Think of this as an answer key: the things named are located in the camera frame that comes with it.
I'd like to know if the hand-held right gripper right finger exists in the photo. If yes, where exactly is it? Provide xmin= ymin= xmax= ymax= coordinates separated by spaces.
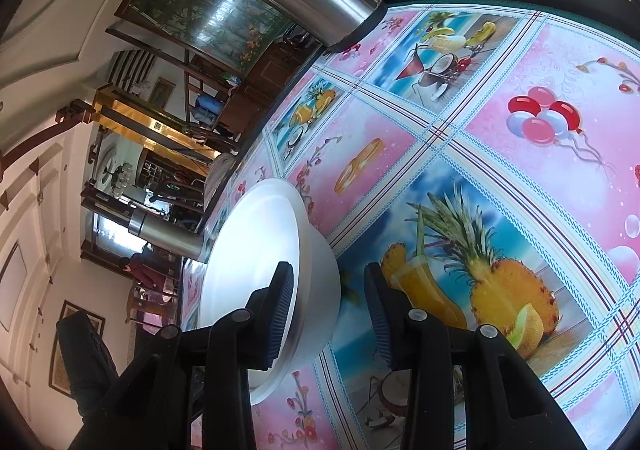
xmin=363 ymin=262 xmax=588 ymax=450

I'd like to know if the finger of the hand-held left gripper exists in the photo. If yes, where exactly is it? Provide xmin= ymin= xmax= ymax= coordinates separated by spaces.
xmin=55 ymin=309 xmax=121 ymax=418

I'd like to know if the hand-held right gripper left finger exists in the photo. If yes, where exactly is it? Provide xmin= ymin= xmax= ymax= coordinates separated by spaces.
xmin=67 ymin=261 xmax=296 ymax=450

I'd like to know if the white bowl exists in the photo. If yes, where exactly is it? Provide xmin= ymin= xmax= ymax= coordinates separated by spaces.
xmin=197 ymin=177 xmax=343 ymax=406

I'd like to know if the slim steel thermos flask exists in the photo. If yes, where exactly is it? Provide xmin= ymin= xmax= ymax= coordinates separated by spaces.
xmin=127 ymin=210 xmax=206 ymax=261

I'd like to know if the fruit print tablecloth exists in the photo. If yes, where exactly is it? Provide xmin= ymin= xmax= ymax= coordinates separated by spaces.
xmin=180 ymin=4 xmax=640 ymax=450

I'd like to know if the blue water jug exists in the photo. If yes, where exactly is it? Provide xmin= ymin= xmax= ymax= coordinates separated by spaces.
xmin=192 ymin=94 xmax=223 ymax=127

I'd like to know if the large flower painting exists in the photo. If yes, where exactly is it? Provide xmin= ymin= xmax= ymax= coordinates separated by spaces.
xmin=115 ymin=0 xmax=301 ymax=75

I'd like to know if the framed wall picture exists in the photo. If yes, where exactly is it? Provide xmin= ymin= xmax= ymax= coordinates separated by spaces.
xmin=48 ymin=300 xmax=106 ymax=398

